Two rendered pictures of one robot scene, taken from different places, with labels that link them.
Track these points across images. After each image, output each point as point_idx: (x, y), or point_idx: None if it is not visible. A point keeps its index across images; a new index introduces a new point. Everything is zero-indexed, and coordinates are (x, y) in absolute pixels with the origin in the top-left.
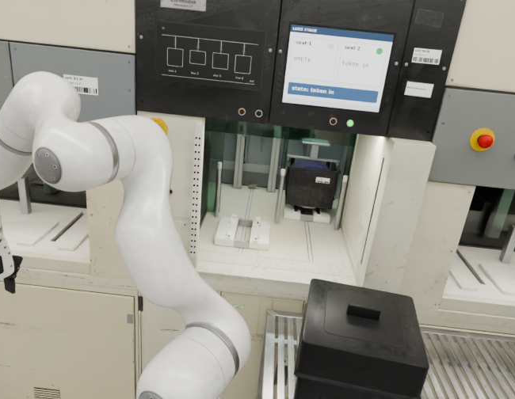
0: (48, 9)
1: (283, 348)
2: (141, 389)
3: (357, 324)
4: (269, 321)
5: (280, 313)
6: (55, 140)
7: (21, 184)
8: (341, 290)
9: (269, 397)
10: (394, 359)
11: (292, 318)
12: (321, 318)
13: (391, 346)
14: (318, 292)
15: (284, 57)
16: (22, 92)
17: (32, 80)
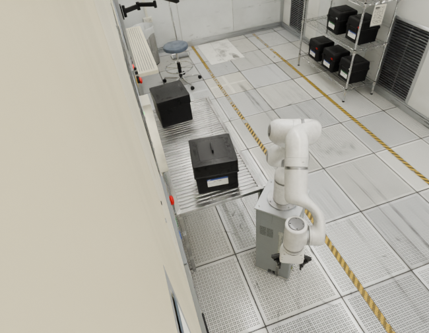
0: (167, 209)
1: (202, 199)
2: (308, 157)
3: (218, 149)
4: (187, 210)
5: (177, 208)
6: (319, 121)
7: None
8: (197, 157)
9: (231, 195)
10: (230, 139)
11: (179, 203)
12: (221, 158)
13: (224, 141)
14: (203, 163)
15: (141, 106)
16: (307, 137)
17: (304, 132)
